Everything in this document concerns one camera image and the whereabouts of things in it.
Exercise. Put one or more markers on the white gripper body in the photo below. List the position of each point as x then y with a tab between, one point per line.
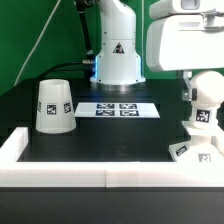
182	42

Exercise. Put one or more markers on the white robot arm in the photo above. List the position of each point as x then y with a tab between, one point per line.
118	65

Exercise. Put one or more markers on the white lamp shade cone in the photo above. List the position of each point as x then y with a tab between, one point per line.
55	113

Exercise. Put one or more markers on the white lamp bulb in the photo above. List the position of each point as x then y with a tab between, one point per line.
210	96

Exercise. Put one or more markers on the white marker sheet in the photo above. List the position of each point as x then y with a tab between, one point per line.
117	110

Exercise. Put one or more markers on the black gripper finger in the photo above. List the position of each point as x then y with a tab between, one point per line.
184	77

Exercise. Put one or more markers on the white foam wall frame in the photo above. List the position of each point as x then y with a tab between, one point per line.
14	173

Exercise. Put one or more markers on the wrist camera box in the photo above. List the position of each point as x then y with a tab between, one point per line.
164	8

